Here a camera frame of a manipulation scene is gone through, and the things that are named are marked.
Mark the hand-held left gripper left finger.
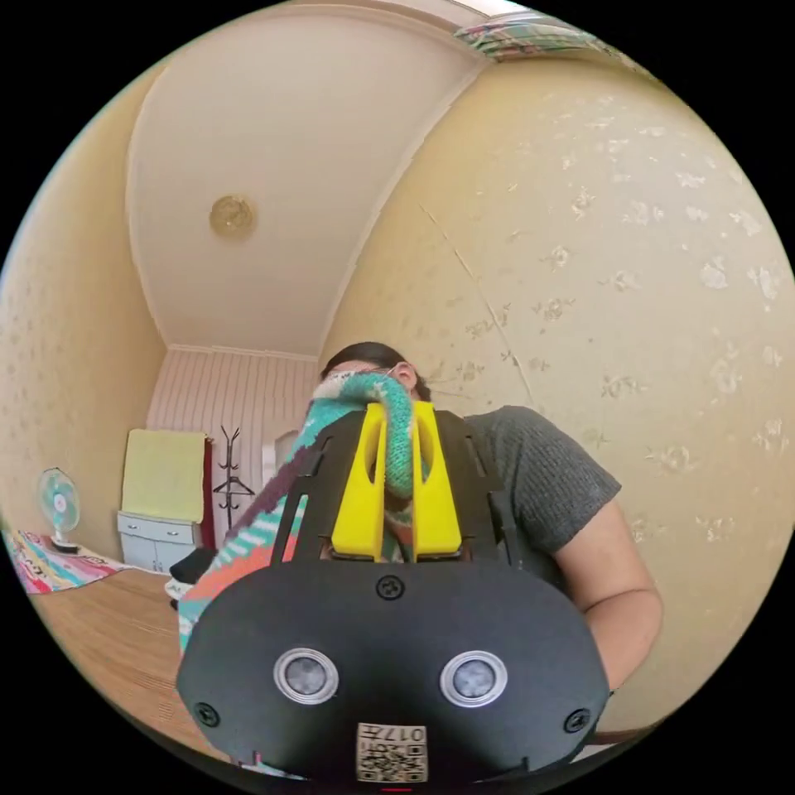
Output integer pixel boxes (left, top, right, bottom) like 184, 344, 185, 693
330, 403, 388, 557

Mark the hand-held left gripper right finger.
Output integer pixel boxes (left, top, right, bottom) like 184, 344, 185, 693
412, 402, 465, 557

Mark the green patterned sweater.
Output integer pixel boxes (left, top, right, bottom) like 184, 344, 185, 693
176, 372, 416, 657

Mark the person's left forearm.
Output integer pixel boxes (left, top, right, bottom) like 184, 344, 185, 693
574, 586, 665, 694

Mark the person's body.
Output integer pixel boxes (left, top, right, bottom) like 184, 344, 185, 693
319, 340, 666, 622

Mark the black coat stand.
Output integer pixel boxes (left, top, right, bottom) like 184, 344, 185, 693
213, 424, 257, 549

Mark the white cupboard with yellow cloth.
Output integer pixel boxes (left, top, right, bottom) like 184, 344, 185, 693
116, 427, 216, 573

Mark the bed with woven mat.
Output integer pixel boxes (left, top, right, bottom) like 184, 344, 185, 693
2, 528, 249, 771

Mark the standing fan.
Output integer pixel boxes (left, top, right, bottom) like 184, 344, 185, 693
36, 466, 83, 555

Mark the round ceiling lamp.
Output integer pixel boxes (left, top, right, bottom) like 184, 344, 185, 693
208, 193, 258, 239

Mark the plaid curtain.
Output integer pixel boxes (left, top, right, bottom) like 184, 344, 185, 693
455, 12, 629, 62

